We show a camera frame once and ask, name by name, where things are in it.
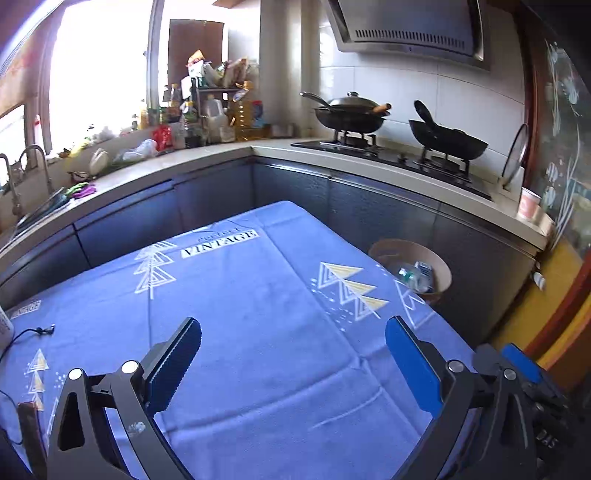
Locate steel kitchen faucet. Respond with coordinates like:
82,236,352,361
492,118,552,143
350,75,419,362
18,144,55,195
0,154,23,215

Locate glass pot lid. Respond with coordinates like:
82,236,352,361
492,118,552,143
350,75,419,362
502,124,529,191

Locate pile of food bags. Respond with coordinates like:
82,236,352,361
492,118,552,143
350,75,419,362
187,48,259,88

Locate black gas stove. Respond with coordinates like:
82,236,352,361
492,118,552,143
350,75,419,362
291,131,494,200

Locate brown wooden panel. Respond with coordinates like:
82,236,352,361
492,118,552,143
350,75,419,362
168,18,226,88

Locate black frying pan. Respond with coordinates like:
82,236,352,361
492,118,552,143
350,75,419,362
409,100,489,160

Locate grey kitchen counter cabinet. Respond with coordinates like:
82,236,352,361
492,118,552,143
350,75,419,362
0,138,555,315

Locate dark brown strap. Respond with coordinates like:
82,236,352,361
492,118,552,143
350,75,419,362
17,401,49,478

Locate white container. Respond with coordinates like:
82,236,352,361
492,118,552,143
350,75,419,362
0,307,14,352

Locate pink paper cup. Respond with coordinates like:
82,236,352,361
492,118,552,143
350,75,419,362
517,187,542,222

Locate blue white packet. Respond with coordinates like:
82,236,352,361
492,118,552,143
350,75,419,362
414,261,435,294

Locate yellow cooking oil bottle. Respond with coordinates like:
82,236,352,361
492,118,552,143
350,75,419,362
228,99,266,141

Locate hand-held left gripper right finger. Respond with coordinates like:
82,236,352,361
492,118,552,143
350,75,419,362
385,316,541,480

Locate blue printed tablecloth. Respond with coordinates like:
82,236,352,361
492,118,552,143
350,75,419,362
0,200,481,480

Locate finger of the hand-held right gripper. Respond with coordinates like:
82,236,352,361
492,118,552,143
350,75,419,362
501,343,544,385

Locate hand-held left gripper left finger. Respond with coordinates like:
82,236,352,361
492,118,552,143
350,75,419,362
46,316,203,480

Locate round cardboard bin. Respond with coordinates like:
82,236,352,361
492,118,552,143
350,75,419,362
368,239,452,306

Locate dark sauce bottle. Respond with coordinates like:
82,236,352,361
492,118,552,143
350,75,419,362
185,102,204,148

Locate white plastic jug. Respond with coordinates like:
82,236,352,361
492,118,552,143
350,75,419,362
203,95,236,144

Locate black wok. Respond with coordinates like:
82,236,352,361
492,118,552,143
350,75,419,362
300,91,392,132

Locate red plastic packet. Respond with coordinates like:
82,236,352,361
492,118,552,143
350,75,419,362
152,124,174,151

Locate steel range hood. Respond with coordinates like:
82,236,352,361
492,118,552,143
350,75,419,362
327,0,491,70

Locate kitchen window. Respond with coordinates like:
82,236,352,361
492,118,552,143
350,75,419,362
0,0,158,153

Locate black cable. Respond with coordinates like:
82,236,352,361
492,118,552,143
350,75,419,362
0,325,57,365

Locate white plastic bag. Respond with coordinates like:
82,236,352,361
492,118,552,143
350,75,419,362
113,138,158,162

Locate painted glass sliding door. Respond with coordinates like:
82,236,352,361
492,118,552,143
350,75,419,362
522,18,591,370

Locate steel kitchen sink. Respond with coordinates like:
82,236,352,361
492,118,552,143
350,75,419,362
9,187,70,232

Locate black storage rack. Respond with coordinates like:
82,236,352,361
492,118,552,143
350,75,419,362
189,76,254,139

